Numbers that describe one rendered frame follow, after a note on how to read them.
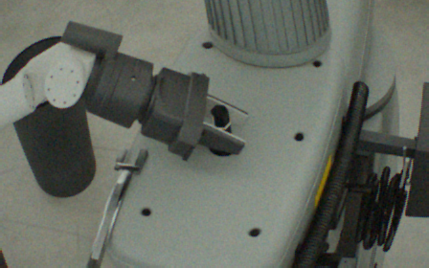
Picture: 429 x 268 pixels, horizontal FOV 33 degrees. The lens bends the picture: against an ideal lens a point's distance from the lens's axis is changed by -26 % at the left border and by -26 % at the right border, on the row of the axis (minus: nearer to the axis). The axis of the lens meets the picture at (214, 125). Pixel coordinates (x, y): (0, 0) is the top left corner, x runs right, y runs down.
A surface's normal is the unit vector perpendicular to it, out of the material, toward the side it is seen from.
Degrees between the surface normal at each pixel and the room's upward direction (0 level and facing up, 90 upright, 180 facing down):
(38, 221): 0
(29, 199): 0
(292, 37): 90
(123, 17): 0
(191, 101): 30
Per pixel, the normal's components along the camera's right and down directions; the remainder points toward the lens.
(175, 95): 0.40, -0.62
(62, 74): 0.07, 0.41
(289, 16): 0.31, 0.64
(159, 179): -0.11, -0.70
